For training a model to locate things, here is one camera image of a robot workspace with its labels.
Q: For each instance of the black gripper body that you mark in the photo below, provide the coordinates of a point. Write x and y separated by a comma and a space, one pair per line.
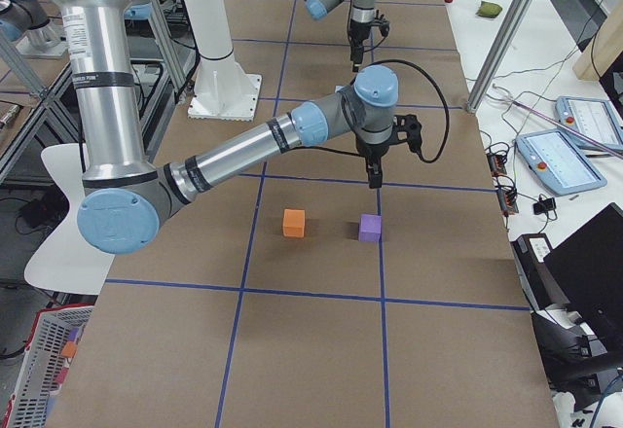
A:
357, 34
372, 150

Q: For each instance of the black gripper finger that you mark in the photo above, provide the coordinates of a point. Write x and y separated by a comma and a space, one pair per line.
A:
375, 174
356, 56

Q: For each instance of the purple foam block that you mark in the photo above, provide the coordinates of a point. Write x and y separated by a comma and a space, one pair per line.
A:
370, 228

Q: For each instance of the orange foam block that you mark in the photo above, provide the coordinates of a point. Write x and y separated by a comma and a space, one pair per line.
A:
294, 223

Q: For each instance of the green bean bag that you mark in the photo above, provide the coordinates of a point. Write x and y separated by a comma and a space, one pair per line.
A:
489, 10

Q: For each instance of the brown paper table cover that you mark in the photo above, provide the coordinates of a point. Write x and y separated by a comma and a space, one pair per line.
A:
222, 321

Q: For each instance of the black power adapter box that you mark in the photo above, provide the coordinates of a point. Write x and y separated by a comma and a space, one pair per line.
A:
530, 251

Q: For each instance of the near teach pendant tablet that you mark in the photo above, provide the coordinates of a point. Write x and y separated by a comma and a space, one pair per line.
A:
558, 163

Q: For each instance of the teach pendant tablet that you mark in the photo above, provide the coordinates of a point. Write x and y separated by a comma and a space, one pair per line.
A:
592, 117
558, 163

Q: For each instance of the far teach pendant tablet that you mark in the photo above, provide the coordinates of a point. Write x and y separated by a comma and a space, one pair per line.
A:
592, 117

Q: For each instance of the black monitor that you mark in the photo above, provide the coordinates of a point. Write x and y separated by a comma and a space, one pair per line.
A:
588, 268

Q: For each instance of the white chair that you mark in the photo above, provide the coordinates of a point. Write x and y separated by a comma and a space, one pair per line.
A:
65, 262

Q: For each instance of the white plastic basket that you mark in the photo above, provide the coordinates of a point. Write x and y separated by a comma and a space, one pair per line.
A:
46, 359

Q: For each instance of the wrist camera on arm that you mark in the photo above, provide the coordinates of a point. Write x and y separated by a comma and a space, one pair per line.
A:
407, 130
382, 23

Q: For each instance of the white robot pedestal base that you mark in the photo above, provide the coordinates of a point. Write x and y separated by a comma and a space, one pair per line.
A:
222, 89

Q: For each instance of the aluminium frame post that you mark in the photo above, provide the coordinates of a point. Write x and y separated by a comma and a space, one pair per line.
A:
509, 26

